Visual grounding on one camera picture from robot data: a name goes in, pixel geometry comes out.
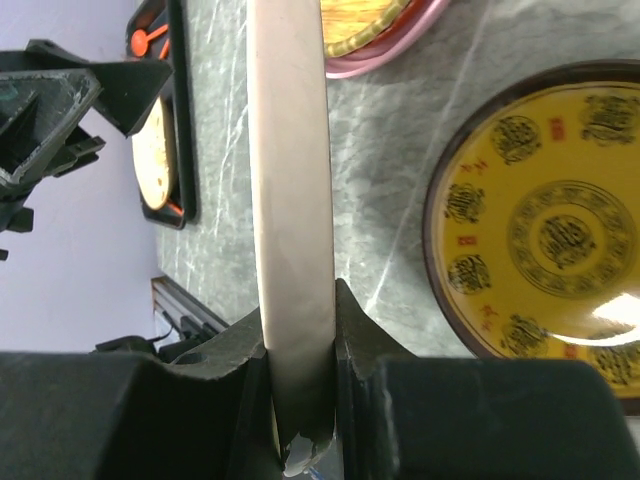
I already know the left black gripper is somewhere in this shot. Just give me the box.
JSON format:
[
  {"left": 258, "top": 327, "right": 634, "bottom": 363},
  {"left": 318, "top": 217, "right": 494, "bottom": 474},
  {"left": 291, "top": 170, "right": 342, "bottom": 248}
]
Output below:
[{"left": 1, "top": 40, "right": 173, "bottom": 233}]

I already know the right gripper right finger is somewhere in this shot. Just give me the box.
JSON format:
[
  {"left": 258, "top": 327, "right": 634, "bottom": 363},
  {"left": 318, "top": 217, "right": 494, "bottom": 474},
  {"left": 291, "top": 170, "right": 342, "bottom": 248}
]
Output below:
[{"left": 335, "top": 280, "right": 630, "bottom": 479}]

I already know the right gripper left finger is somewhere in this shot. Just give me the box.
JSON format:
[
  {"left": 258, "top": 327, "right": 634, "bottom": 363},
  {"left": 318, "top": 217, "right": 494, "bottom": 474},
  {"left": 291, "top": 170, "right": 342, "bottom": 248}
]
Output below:
[{"left": 1, "top": 313, "right": 280, "bottom": 479}]

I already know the cream plate with twig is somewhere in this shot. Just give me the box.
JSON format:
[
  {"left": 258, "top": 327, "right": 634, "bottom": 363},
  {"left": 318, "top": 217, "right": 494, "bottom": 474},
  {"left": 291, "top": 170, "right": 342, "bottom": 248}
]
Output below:
[{"left": 246, "top": 1, "right": 336, "bottom": 477}]

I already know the orange spoon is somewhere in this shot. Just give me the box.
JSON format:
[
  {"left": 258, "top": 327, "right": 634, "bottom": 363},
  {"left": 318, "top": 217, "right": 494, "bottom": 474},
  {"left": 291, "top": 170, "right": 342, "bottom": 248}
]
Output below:
[{"left": 129, "top": 24, "right": 168, "bottom": 57}]

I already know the cream plate with bird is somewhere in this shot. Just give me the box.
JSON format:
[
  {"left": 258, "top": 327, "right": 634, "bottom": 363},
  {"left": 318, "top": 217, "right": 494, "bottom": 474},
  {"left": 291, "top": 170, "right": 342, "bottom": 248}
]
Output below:
[{"left": 132, "top": 97, "right": 176, "bottom": 210}]

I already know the black tray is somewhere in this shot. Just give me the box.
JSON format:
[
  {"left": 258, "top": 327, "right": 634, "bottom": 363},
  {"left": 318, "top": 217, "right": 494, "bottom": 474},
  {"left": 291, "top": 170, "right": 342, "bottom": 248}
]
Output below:
[{"left": 126, "top": 1, "right": 198, "bottom": 230}]

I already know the yellow patterned plate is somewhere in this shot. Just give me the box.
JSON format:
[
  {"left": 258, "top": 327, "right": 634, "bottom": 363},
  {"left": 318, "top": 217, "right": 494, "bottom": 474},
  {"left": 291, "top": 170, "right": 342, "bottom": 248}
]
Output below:
[{"left": 422, "top": 59, "right": 639, "bottom": 415}]

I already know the woven bamboo plate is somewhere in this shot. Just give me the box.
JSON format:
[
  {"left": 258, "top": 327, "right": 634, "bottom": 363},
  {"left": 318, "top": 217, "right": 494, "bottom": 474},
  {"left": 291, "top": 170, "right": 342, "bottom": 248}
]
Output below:
[{"left": 320, "top": 0, "right": 428, "bottom": 58}]

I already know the pink plate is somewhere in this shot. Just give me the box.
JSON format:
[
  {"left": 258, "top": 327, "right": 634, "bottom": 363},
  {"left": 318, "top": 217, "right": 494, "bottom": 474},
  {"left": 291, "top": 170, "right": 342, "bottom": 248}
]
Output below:
[{"left": 325, "top": 1, "right": 450, "bottom": 79}]

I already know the aluminium rail frame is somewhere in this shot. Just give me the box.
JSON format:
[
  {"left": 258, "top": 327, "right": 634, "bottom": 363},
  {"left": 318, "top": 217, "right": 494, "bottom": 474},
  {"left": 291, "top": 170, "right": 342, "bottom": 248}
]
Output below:
[{"left": 151, "top": 276, "right": 229, "bottom": 342}]

